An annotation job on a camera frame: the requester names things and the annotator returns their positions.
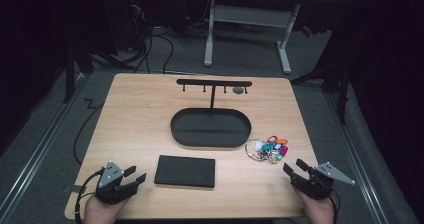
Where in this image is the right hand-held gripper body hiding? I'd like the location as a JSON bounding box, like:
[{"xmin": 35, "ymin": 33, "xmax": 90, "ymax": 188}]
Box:
[{"xmin": 290, "ymin": 162, "xmax": 356, "ymax": 201}]

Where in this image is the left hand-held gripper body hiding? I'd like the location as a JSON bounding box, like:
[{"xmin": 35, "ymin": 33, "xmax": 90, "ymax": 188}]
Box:
[{"xmin": 94, "ymin": 161, "xmax": 138, "ymax": 205}]

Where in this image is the key ring with coloured tags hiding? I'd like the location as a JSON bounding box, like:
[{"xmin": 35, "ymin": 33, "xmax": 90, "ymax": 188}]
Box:
[{"xmin": 244, "ymin": 135, "xmax": 290, "ymax": 166}]

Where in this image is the black key holder tray stand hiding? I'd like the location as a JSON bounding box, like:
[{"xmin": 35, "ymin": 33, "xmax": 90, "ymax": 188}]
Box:
[{"xmin": 169, "ymin": 78, "xmax": 253, "ymax": 149}]

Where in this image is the person's right hand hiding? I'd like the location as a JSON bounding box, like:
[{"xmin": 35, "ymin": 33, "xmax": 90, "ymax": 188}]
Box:
[{"xmin": 293, "ymin": 187, "xmax": 336, "ymax": 224}]

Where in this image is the person's left hand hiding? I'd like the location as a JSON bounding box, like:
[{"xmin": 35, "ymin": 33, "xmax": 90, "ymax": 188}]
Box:
[{"xmin": 83, "ymin": 195, "xmax": 131, "ymax": 224}]

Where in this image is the grey tape piece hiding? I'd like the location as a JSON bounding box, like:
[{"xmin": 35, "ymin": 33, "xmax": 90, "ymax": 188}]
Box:
[{"xmin": 62, "ymin": 184, "xmax": 83, "ymax": 194}]

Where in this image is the black metal stand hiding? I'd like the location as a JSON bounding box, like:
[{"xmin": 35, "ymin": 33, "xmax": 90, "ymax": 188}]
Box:
[
  {"xmin": 289, "ymin": 58, "xmax": 352, "ymax": 126},
  {"xmin": 62, "ymin": 39, "xmax": 135, "ymax": 104}
]

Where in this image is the small red object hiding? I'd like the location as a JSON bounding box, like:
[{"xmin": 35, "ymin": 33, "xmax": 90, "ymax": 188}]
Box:
[{"xmin": 300, "ymin": 25, "xmax": 315, "ymax": 38}]

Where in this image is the dark computer tower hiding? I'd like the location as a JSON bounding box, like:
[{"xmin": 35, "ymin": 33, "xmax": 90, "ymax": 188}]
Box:
[{"xmin": 127, "ymin": 0, "xmax": 152, "ymax": 52}]

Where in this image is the desk with white legs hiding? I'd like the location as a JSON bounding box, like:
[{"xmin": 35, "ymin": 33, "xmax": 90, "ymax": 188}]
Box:
[{"xmin": 202, "ymin": 0, "xmax": 344, "ymax": 75}]

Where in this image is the right hand-held gripper cable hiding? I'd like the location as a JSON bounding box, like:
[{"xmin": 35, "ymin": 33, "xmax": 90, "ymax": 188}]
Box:
[{"xmin": 328, "ymin": 187, "xmax": 342, "ymax": 224}]

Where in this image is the hand-held gripper cable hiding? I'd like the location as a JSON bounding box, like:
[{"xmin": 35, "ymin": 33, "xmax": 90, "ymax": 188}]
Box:
[
  {"xmin": 328, "ymin": 187, "xmax": 342, "ymax": 224},
  {"xmin": 74, "ymin": 168, "xmax": 105, "ymax": 224}
]

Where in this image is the left hand-held gripper cable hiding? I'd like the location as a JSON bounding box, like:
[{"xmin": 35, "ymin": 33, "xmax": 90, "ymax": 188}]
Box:
[{"xmin": 74, "ymin": 168, "xmax": 105, "ymax": 224}]

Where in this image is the black floor cable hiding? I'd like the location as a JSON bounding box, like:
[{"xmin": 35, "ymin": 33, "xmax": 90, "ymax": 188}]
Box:
[{"xmin": 72, "ymin": 101, "xmax": 106, "ymax": 167}]

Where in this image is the bundle of black floor cables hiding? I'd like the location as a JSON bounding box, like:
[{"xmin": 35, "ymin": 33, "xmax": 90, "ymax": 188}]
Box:
[{"xmin": 132, "ymin": 25, "xmax": 175, "ymax": 75}]

